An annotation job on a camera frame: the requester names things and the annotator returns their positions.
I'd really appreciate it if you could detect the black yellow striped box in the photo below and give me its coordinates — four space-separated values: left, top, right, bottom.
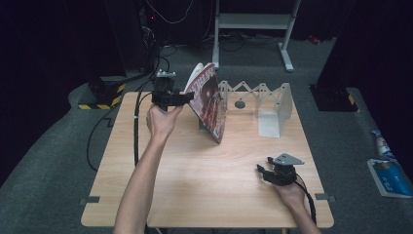
77 76 127 110

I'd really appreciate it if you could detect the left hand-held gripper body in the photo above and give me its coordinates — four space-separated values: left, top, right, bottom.
151 69 183 113

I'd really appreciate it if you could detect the red cover magazine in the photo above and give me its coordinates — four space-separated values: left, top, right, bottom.
183 61 229 144

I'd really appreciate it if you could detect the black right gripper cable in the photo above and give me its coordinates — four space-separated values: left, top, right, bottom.
292 173 319 226

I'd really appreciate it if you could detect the person's left hand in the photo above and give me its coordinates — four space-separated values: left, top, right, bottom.
145 103 185 141

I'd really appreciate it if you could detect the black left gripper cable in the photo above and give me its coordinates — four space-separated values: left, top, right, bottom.
132 77 164 168

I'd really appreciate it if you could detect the grey tape marker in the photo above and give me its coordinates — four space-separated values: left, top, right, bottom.
315 192 336 203
79 196 101 206

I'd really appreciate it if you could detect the white hanging cable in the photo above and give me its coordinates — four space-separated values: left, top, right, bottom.
145 0 195 25

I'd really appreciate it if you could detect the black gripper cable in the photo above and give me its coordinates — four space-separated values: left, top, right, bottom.
132 77 164 168
292 173 319 226

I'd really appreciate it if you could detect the blue book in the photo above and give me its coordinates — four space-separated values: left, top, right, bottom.
366 158 413 199

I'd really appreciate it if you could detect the black box on floor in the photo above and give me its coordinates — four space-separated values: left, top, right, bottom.
309 84 359 113

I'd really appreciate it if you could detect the white expandable book rack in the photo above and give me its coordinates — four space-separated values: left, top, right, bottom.
198 81 294 138

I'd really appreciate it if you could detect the white metal stand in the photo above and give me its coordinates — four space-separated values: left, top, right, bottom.
211 0 302 73

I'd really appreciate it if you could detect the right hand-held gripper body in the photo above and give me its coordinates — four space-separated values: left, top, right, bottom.
262 153 305 187

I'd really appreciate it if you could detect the black floor cable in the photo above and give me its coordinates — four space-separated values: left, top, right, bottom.
85 45 179 173

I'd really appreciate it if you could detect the person's right hand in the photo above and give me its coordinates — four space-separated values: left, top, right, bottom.
273 179 307 210

